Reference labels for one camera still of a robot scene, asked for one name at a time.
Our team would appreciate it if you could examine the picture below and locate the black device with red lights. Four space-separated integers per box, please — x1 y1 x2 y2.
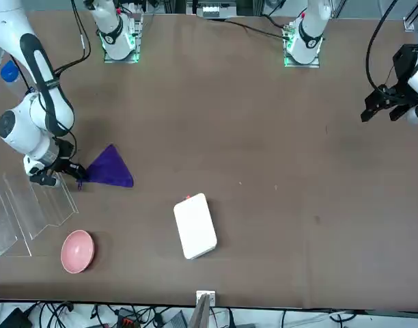
116 316 139 328

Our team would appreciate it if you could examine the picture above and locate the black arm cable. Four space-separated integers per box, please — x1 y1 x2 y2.
365 0 401 92
24 0 92 154

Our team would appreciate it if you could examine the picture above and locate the white mini drawer box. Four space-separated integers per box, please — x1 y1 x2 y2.
173 193 219 260

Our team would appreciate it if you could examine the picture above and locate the purple towel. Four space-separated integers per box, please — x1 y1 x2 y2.
75 143 135 191

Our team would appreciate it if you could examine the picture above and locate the clear acrylic storage rack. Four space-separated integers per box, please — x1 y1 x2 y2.
0 170 79 257

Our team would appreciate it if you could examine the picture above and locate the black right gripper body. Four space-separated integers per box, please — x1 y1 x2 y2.
51 137 76 169

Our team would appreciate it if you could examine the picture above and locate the grey camera mount pole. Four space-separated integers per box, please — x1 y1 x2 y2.
195 290 217 328

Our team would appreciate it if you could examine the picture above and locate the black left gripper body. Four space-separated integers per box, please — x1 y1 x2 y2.
392 43 418 90

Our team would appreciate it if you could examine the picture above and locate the white power strip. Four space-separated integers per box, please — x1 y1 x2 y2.
201 3 231 20

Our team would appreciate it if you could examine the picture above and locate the black cable across table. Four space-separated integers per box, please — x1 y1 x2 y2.
204 15 290 40

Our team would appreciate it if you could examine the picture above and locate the pink bowl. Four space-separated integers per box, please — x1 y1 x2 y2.
61 230 96 274

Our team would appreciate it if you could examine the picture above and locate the grey ribbed adapter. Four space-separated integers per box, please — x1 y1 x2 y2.
169 310 189 328

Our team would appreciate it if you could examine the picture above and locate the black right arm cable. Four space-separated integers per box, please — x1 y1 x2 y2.
24 0 92 154

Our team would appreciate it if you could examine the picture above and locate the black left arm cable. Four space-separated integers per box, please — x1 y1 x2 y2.
365 0 401 92

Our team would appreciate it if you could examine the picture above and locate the aluminium frame rail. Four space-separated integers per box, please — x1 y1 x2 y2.
402 0 418 32

